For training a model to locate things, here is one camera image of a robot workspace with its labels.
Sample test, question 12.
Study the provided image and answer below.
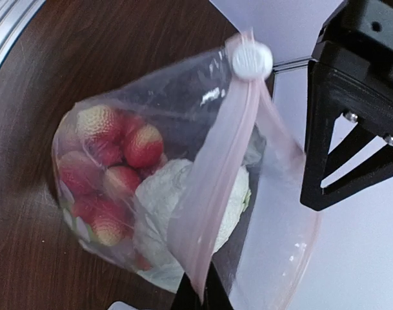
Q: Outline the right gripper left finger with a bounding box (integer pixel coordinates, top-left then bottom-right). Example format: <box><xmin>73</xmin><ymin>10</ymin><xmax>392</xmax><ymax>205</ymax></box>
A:
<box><xmin>170</xmin><ymin>274</ymin><xmax>203</xmax><ymax>310</ymax></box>

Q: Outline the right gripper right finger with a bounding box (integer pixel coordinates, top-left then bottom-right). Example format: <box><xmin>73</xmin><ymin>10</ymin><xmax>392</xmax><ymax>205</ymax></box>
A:
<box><xmin>204</xmin><ymin>262</ymin><xmax>234</xmax><ymax>310</ymax></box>

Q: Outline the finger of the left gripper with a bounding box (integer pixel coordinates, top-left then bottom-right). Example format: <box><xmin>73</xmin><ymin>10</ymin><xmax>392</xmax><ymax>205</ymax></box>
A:
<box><xmin>300</xmin><ymin>61</ymin><xmax>393</xmax><ymax>211</ymax></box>

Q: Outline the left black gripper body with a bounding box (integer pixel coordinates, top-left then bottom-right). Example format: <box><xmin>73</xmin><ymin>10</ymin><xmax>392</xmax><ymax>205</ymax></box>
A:
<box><xmin>312</xmin><ymin>1</ymin><xmax>393</xmax><ymax>103</ymax></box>

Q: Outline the white cauliflower toy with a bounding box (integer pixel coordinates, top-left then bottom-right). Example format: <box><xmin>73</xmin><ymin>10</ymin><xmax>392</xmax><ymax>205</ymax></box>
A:
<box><xmin>133</xmin><ymin>158</ymin><xmax>252</xmax><ymax>285</ymax></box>

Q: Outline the clear dotted zip bag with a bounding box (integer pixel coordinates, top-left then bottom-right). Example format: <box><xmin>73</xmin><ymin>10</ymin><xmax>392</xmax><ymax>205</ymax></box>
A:
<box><xmin>50</xmin><ymin>27</ymin><xmax>323</xmax><ymax>310</ymax></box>

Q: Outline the red lychee bunch toy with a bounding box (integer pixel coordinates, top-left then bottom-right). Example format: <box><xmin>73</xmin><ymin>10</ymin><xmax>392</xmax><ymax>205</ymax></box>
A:
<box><xmin>57</xmin><ymin>105</ymin><xmax>170</xmax><ymax>271</ymax></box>

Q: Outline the left aluminium frame post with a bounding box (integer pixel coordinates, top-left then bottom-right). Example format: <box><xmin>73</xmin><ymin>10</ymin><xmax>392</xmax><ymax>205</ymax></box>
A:
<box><xmin>270</xmin><ymin>57</ymin><xmax>311</xmax><ymax>101</ymax></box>

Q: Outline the curved aluminium front rail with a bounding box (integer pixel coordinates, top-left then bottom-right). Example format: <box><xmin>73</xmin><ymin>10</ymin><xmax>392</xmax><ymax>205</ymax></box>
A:
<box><xmin>0</xmin><ymin>0</ymin><xmax>45</xmax><ymax>68</ymax></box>

